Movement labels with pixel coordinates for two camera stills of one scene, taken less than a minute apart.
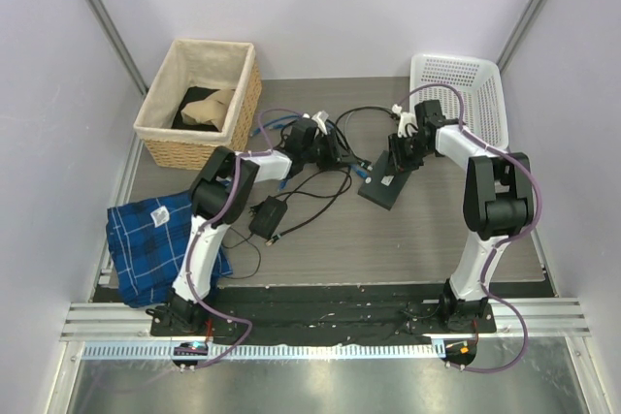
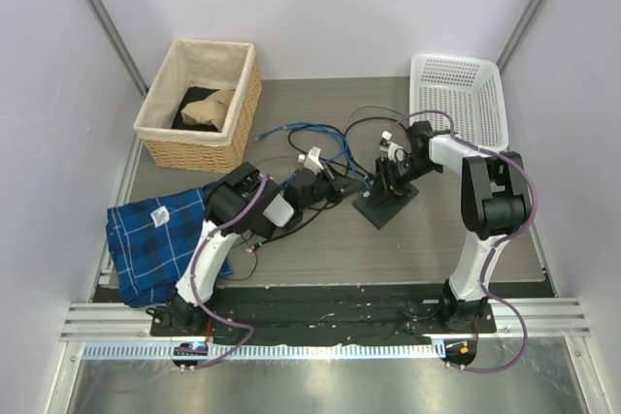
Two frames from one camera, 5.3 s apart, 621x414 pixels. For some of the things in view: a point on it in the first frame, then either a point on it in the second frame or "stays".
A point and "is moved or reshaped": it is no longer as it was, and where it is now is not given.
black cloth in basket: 194,94 stays
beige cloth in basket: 212,110 stays
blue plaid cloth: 147,240 stays
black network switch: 380,187 is moved or reshaped
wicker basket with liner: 207,94 stays
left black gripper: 337,154 → 337,185
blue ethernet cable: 273,122 → 340,134
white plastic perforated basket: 482,93 stays
